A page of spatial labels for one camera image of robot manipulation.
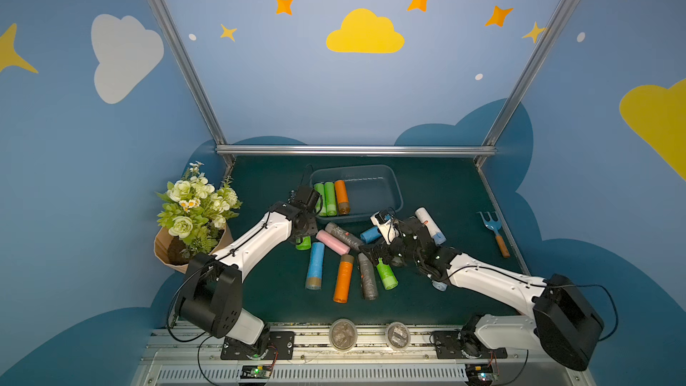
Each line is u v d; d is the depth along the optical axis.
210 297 0.43
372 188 1.10
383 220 0.72
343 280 0.85
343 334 0.72
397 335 0.72
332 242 0.93
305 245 0.84
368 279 0.84
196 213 0.71
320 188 1.07
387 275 0.85
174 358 0.74
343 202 1.04
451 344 0.75
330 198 1.04
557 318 0.42
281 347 0.75
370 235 0.93
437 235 0.93
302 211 0.65
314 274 0.86
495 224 1.00
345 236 0.93
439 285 0.86
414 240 0.62
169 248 0.80
